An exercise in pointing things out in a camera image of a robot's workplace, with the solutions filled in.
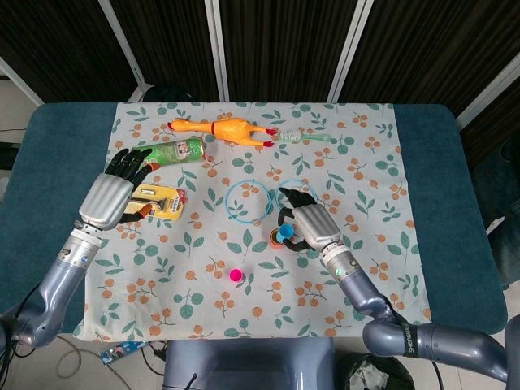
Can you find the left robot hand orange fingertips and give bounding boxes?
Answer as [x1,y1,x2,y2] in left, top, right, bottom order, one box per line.
[78,148,162,232]

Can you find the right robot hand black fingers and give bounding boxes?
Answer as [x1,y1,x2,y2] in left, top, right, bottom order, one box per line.
[277,186,345,255]

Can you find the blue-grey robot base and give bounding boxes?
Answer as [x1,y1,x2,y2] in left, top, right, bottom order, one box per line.
[162,337,336,390]

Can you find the razor in yellow package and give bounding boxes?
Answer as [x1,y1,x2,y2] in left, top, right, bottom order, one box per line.
[123,182,189,222]

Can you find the floral printed tablecloth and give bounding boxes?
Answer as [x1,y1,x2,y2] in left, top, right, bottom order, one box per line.
[71,101,432,341]

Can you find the teal table cover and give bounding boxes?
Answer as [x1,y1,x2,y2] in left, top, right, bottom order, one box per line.
[0,102,509,338]

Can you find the green chip can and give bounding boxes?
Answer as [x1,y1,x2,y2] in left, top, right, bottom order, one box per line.
[140,136,206,168]

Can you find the black bag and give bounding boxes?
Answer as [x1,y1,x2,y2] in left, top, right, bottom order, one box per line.
[141,83,196,103]

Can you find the yellow rubber chicken toy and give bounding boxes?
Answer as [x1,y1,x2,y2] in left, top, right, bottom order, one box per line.
[168,116,277,150]

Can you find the colourful snack wrapper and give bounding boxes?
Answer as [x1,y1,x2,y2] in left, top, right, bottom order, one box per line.
[100,340,147,366]

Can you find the trash bin with black bag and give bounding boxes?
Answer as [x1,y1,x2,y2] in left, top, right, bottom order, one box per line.
[344,351,415,390]

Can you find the dark folding partition screen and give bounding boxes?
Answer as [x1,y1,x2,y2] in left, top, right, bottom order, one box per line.
[0,0,520,135]

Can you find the light blue plastic ring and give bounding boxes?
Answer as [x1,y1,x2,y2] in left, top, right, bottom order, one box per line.
[275,178,318,218]
[224,178,274,225]

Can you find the green handled brush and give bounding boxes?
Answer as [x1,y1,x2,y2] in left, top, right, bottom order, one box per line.
[277,129,332,144]

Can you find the grey floor cable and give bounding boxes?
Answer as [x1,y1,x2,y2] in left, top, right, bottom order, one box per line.
[55,333,103,379]

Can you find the black floor cable bundle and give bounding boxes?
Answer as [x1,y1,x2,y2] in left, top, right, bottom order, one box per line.
[0,316,38,390]

